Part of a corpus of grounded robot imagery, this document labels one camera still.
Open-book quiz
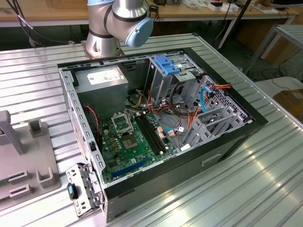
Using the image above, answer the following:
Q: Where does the blue data wire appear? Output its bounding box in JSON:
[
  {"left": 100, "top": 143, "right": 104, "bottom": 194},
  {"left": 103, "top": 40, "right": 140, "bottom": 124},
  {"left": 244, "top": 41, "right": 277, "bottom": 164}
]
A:
[{"left": 200, "top": 86, "right": 215, "bottom": 112}]

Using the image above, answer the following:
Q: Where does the orange power wire black plug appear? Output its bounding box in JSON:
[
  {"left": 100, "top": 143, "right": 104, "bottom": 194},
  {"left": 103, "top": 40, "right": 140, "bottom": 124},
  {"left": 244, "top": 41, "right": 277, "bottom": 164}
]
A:
[{"left": 187, "top": 82, "right": 232, "bottom": 130}]

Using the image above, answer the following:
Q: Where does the silver disk bay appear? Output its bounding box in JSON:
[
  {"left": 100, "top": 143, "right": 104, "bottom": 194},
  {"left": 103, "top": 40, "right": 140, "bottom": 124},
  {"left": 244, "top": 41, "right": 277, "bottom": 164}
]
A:
[{"left": 181, "top": 104, "right": 248, "bottom": 151}]

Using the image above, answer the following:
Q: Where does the black RAM slot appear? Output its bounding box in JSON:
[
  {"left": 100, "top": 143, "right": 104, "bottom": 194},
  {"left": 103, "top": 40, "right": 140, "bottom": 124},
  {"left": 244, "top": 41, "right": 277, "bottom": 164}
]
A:
[
  {"left": 134, "top": 113, "right": 164, "bottom": 156},
  {"left": 141, "top": 112, "right": 169, "bottom": 152}
]

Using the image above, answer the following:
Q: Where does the silver drive cage blue latch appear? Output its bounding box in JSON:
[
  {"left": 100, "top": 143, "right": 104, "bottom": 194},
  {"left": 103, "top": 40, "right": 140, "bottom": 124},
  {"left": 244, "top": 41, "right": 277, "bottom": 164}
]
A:
[{"left": 144, "top": 53, "right": 204, "bottom": 105}]

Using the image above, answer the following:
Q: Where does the CPU socket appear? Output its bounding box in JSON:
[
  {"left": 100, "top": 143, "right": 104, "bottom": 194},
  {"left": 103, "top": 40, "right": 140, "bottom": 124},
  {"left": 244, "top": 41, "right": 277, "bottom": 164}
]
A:
[{"left": 120, "top": 134, "right": 139, "bottom": 152}]

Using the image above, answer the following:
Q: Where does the metal socket cover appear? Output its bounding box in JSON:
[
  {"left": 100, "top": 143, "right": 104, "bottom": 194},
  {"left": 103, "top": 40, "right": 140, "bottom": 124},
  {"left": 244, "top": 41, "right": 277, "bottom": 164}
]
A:
[{"left": 110, "top": 113, "right": 133, "bottom": 138}]

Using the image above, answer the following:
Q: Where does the silver power supply box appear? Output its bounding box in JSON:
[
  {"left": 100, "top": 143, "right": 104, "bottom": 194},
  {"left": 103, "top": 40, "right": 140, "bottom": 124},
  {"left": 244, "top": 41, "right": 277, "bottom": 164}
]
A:
[{"left": 73, "top": 65, "right": 130, "bottom": 119}]

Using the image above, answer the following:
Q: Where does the green motherboard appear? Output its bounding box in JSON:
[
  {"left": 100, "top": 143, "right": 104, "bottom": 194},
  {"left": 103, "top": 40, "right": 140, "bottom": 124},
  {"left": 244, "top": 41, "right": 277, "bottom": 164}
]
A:
[{"left": 100, "top": 111, "right": 187, "bottom": 184}]

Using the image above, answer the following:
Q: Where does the blue expansion slot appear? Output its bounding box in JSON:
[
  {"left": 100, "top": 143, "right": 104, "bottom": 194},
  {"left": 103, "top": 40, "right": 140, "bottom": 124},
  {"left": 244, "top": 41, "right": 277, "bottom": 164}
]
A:
[{"left": 111, "top": 157, "right": 150, "bottom": 179}]

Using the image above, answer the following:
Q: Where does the black PC case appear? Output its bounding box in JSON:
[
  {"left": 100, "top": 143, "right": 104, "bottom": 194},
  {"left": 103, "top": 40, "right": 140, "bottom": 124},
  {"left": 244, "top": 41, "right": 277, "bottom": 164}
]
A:
[{"left": 56, "top": 46, "right": 269, "bottom": 223}]

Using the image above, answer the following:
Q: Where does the grey parts rack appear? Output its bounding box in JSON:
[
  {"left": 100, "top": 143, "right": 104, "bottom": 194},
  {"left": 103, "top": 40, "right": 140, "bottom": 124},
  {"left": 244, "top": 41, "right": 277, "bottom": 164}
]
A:
[{"left": 0, "top": 110, "right": 62, "bottom": 209}]

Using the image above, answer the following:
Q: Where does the white box black insert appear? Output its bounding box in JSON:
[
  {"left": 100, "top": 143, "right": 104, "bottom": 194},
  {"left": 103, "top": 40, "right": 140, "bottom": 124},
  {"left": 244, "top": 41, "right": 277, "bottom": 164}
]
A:
[{"left": 207, "top": 1, "right": 224, "bottom": 12}]

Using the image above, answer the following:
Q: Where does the white flat box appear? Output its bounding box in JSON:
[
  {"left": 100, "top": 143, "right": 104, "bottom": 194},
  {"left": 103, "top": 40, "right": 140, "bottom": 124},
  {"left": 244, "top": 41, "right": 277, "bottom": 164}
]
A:
[{"left": 220, "top": 4, "right": 240, "bottom": 13}]

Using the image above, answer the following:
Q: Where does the wooden desk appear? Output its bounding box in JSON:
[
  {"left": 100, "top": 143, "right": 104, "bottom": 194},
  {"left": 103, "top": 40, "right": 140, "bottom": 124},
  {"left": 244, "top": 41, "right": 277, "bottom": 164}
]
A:
[{"left": 0, "top": 0, "right": 300, "bottom": 28}]

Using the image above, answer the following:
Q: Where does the brown cardboard box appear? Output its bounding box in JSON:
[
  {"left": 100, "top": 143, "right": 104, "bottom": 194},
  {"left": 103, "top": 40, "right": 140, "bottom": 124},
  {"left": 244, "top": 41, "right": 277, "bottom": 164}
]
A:
[{"left": 272, "top": 88, "right": 303, "bottom": 123}]

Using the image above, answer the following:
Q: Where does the orange red wire bundle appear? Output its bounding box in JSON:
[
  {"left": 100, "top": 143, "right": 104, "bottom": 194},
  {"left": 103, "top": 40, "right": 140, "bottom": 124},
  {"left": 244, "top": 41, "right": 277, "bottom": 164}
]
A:
[{"left": 145, "top": 89, "right": 173, "bottom": 116}]

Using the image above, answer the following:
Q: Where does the yellow black wire bundle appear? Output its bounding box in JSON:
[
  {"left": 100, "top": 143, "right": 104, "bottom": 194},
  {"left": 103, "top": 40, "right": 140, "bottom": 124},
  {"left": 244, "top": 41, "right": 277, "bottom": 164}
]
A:
[{"left": 126, "top": 89, "right": 147, "bottom": 109}]

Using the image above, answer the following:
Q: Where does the light blue wire white plug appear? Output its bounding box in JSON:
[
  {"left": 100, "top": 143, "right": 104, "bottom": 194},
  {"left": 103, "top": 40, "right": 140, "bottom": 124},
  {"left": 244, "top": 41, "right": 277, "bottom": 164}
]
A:
[{"left": 164, "top": 127, "right": 178, "bottom": 138}]

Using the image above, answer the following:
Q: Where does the red black twisted wire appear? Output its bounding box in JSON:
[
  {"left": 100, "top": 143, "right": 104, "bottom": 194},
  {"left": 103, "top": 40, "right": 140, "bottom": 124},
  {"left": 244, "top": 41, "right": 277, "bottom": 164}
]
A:
[{"left": 84, "top": 104, "right": 101, "bottom": 133}]

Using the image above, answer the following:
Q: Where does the silver hinged slot bracket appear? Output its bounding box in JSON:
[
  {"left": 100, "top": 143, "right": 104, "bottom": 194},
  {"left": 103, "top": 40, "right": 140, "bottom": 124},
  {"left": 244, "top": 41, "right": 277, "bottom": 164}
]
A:
[{"left": 65, "top": 162, "right": 106, "bottom": 218}]

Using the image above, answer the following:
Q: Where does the black blue bracket latch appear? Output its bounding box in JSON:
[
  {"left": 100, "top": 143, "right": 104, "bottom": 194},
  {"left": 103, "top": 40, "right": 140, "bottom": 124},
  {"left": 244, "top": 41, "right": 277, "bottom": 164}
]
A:
[{"left": 67, "top": 182, "right": 79, "bottom": 201}]

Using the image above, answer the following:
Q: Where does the silver metal frame table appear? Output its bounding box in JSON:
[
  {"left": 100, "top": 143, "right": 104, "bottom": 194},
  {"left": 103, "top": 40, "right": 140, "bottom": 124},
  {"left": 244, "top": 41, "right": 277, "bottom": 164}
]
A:
[{"left": 243, "top": 23, "right": 303, "bottom": 79}]

